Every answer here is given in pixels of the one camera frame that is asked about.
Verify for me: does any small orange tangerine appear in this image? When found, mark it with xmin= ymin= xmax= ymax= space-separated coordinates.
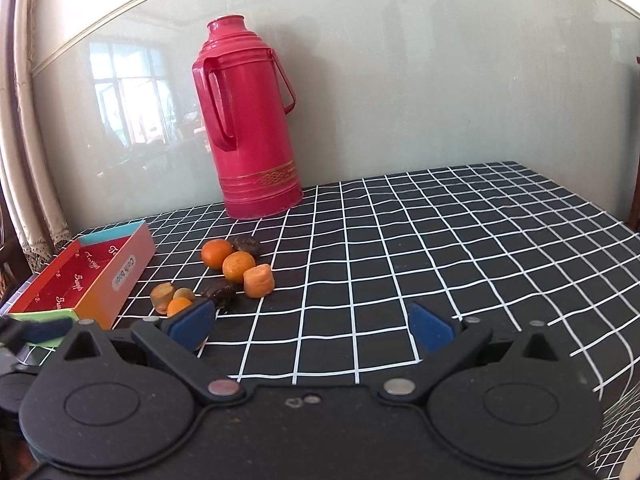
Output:
xmin=166 ymin=297 xmax=193 ymax=318

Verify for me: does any orange green fruit piece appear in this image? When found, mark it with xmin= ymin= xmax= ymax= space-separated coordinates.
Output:
xmin=150 ymin=282 xmax=175 ymax=315

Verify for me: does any small green fruit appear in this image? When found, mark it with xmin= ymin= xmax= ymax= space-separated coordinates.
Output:
xmin=174 ymin=287 xmax=195 ymax=302

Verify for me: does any dark brown fruit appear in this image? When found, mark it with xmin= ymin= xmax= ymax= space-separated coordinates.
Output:
xmin=202 ymin=278 xmax=239 ymax=311
xmin=231 ymin=234 xmax=262 ymax=259

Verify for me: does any orange persimmon piece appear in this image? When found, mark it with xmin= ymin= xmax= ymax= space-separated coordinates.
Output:
xmin=243 ymin=263 xmax=276 ymax=299

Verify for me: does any red cardboard box tray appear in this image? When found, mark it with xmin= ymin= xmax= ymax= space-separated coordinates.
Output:
xmin=6 ymin=221 xmax=155 ymax=330

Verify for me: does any beige curtain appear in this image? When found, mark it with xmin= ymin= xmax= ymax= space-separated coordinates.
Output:
xmin=1 ymin=0 xmax=72 ymax=272

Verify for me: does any black white grid tablecloth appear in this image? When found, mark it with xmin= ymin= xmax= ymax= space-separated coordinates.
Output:
xmin=117 ymin=162 xmax=639 ymax=479

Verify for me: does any red thermos flask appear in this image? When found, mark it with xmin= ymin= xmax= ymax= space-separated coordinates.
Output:
xmin=192 ymin=15 xmax=303 ymax=220

